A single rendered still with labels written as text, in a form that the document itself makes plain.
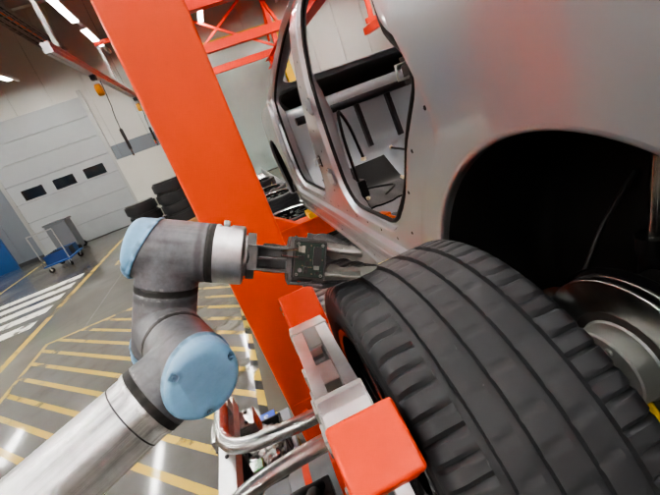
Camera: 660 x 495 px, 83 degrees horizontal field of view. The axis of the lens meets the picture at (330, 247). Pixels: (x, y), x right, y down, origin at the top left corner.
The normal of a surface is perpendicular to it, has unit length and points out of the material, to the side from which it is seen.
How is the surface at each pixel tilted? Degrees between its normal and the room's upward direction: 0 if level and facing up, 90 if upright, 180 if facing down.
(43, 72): 90
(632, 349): 35
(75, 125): 90
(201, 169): 90
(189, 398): 93
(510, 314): 24
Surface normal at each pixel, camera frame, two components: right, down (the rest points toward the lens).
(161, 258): 0.16, 0.15
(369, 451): -0.11, -0.58
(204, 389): 0.65, 0.12
